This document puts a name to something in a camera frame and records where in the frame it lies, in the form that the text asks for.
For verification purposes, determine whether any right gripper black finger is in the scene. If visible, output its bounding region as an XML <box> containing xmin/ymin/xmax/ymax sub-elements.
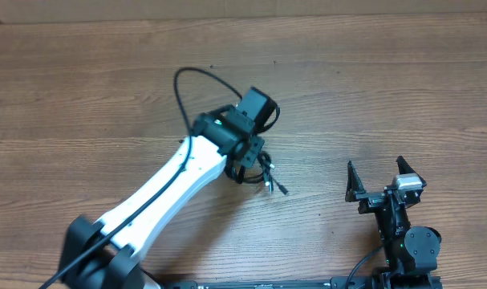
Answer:
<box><xmin>345</xmin><ymin>161</ymin><xmax>366</xmax><ymax>202</ymax></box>
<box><xmin>396</xmin><ymin>156</ymin><xmax>427</xmax><ymax>187</ymax></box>

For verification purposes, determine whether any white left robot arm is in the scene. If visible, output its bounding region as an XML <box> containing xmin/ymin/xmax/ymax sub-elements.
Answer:
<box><xmin>58</xmin><ymin>88</ymin><xmax>280</xmax><ymax>289</ymax></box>

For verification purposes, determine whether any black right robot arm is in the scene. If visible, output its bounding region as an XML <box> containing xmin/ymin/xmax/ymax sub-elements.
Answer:
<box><xmin>344</xmin><ymin>156</ymin><xmax>442</xmax><ymax>288</ymax></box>

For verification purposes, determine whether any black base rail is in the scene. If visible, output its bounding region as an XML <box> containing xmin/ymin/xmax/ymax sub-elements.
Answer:
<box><xmin>161</xmin><ymin>276</ymin><xmax>443</xmax><ymax>289</ymax></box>

